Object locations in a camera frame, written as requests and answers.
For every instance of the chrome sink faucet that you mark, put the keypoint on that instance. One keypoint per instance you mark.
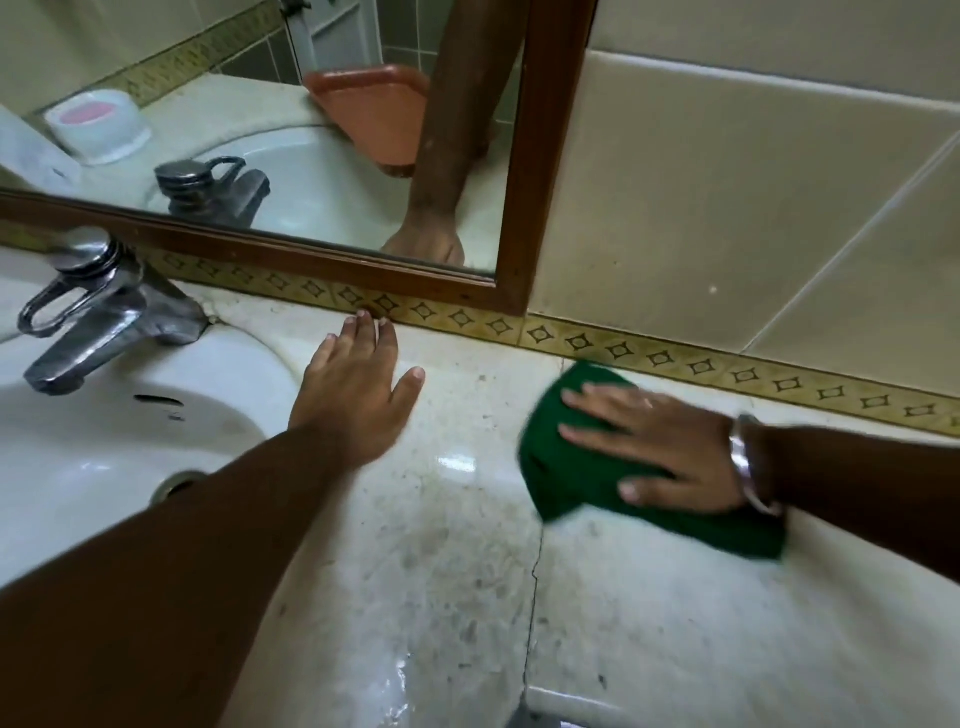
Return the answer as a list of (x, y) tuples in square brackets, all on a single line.
[(105, 315)]

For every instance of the person's right forearm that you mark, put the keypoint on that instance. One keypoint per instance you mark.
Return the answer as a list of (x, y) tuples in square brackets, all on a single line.
[(862, 495)]

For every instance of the person's right thumb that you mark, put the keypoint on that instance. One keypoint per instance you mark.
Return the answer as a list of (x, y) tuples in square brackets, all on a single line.
[(643, 490)]

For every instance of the wooden framed wall mirror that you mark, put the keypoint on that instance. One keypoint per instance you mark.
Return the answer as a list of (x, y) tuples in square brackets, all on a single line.
[(547, 150)]

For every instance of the metal sink drain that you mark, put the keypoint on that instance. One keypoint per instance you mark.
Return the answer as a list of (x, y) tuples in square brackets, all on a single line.
[(176, 487)]

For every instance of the person's left little finger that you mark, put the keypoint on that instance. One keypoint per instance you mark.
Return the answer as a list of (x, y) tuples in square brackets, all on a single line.
[(321, 354)]

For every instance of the person's right little finger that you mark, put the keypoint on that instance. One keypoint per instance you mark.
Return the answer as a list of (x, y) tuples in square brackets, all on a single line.
[(655, 402)]

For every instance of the white soap dish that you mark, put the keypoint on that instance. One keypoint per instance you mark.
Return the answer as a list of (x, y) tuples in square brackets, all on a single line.
[(96, 126)]

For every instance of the green scouring pad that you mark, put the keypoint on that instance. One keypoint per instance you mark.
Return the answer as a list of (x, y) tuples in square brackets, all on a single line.
[(562, 472)]

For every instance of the person's left forearm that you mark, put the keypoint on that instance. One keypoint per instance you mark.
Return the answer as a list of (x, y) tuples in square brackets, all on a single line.
[(165, 570)]

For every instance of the person's left thumb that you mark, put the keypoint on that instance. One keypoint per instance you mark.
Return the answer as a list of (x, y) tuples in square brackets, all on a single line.
[(406, 391)]

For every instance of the person's left hand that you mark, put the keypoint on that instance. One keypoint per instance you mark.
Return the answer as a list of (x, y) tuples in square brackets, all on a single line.
[(345, 397)]

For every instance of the person's right middle finger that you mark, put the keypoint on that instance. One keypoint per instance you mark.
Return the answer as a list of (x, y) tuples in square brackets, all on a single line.
[(598, 409)]

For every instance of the person's left middle finger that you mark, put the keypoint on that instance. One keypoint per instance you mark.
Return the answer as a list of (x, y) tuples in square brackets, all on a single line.
[(365, 334)]

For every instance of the white ceramic sink basin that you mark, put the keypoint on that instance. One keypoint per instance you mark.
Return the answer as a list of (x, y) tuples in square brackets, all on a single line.
[(82, 457)]

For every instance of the person's right hand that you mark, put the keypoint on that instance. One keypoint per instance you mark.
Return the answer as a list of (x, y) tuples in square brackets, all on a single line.
[(675, 457)]

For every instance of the orange plastic tray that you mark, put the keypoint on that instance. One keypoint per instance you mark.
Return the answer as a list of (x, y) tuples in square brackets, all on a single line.
[(375, 105)]

